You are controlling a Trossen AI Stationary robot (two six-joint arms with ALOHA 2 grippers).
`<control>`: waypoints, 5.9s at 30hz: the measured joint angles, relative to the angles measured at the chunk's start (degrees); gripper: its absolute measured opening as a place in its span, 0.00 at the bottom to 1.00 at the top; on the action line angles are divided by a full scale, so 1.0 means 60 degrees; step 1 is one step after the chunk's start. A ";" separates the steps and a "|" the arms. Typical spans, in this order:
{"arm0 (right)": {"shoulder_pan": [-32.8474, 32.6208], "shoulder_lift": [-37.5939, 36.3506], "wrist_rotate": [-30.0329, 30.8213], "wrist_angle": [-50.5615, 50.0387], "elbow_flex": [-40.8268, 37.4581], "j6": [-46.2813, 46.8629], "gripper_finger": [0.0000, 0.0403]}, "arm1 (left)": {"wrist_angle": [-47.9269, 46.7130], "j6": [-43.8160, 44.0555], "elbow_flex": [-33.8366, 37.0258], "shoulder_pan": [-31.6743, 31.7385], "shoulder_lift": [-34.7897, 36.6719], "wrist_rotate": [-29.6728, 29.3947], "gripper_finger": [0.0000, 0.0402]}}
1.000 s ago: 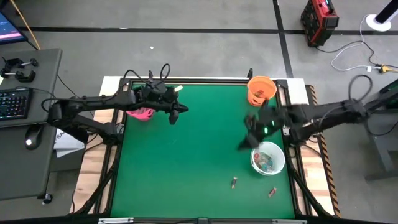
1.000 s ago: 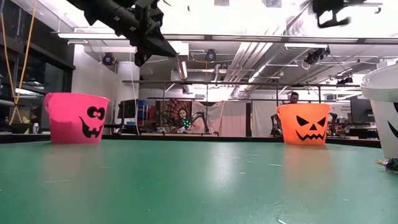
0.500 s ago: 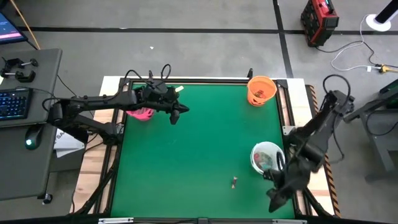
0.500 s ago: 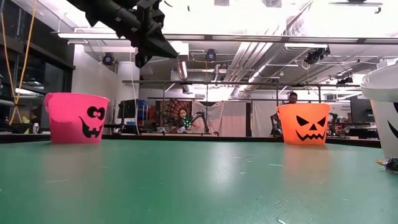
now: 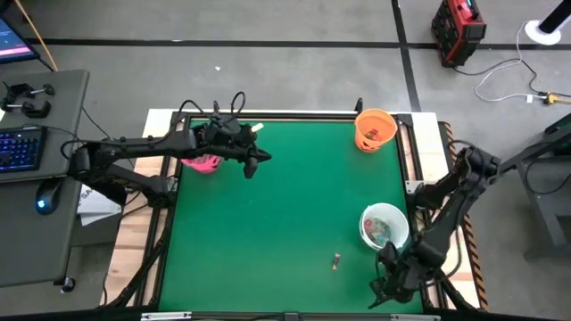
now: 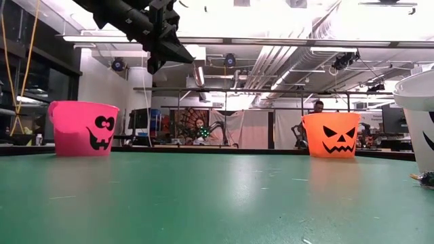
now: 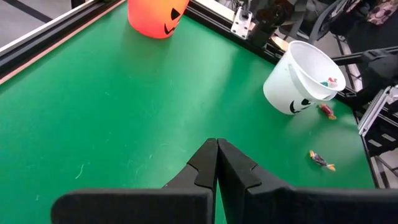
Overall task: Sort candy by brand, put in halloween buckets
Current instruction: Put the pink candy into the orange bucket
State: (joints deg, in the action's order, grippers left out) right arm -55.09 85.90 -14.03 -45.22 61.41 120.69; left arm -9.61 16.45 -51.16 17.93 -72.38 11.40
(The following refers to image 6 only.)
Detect yellow pole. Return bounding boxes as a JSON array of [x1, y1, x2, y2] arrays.
[[0, 12, 26, 136], [9, 0, 41, 136]]

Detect white ceiling pipes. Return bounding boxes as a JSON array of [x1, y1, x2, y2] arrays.
[[243, 45, 299, 91]]

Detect yellow green wrapped candy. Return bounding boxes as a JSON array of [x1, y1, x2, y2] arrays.
[[409, 171, 434, 190]]

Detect blue barrel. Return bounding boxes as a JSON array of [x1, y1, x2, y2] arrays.
[[150, 108, 162, 133]]

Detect black metal rack frame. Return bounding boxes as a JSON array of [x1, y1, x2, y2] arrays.
[[132, 86, 394, 113]]

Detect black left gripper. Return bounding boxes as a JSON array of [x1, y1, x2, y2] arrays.
[[147, 0, 196, 75]]

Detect white ceiling box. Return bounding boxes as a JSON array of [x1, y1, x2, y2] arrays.
[[184, 45, 207, 61]]

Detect black ceiling camera cluster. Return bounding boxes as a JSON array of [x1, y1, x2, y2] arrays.
[[331, 50, 361, 71]]

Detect green table mat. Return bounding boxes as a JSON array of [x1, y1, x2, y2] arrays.
[[0, 152, 434, 244]]

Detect white round pillar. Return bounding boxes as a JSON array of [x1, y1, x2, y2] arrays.
[[125, 66, 153, 136]]

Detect long ceiling light bar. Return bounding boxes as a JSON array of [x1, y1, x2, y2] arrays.
[[56, 33, 434, 48]]

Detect round patterned wall hanging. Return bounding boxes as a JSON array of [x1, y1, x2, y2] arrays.
[[176, 107, 210, 136]]

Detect white halloween face bucket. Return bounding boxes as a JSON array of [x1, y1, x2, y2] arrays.
[[393, 69, 434, 174]]

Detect white cloth curtain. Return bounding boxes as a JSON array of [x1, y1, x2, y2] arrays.
[[208, 108, 306, 150]]

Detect silver ceiling duct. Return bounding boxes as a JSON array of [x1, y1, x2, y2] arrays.
[[193, 66, 206, 88]]

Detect orange jack-o-lantern bucket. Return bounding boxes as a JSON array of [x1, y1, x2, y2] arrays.
[[300, 111, 362, 159]]

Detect black aluminium rig frame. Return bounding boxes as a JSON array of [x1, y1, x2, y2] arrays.
[[0, 144, 418, 163]]

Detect black computer monitor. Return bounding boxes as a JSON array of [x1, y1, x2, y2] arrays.
[[381, 104, 410, 134], [127, 107, 152, 130]]

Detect pink halloween face bucket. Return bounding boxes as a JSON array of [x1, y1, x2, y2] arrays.
[[47, 100, 120, 157]]

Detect person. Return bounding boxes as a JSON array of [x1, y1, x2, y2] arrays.
[[307, 100, 326, 115], [192, 117, 208, 145]]

